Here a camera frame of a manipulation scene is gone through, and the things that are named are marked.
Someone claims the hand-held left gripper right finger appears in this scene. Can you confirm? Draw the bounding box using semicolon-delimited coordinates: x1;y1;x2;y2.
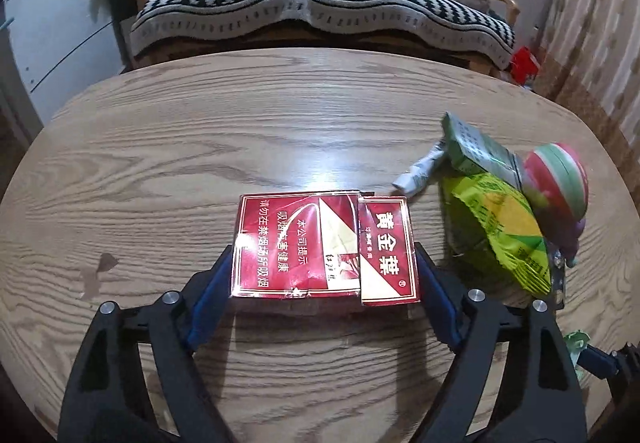
415;243;587;443

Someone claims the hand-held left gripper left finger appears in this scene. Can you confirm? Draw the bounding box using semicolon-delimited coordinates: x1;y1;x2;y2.
59;243;236;443

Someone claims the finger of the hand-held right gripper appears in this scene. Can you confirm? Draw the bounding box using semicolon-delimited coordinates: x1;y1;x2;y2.
575;345;626;380

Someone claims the small green wrapper piece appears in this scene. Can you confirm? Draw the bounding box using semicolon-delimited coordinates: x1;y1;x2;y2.
564;330;592;354

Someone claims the blue white wrapper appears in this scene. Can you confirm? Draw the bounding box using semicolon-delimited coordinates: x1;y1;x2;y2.
547;245;570;309

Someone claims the yellow green snack packet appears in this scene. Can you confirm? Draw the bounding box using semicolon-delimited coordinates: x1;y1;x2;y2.
440;172;556;296

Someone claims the red cigarette carton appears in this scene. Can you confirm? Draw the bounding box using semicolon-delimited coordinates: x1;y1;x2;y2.
229;189;422;306

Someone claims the white tube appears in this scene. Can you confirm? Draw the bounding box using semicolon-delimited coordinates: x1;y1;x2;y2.
391;140;447;198

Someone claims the light green carton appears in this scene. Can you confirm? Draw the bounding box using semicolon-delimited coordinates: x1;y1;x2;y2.
441;111;526;191

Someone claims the pink green striped toy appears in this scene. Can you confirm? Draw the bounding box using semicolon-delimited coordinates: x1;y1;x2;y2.
520;142;590;269

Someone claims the red plastic bag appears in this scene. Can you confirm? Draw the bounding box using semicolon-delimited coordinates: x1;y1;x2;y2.
510;47;541;84

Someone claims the white cabinet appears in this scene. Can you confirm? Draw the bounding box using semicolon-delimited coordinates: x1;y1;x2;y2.
2;0;126;124

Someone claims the beige patterned curtain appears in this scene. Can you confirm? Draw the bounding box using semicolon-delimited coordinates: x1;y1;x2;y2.
542;0;640;158

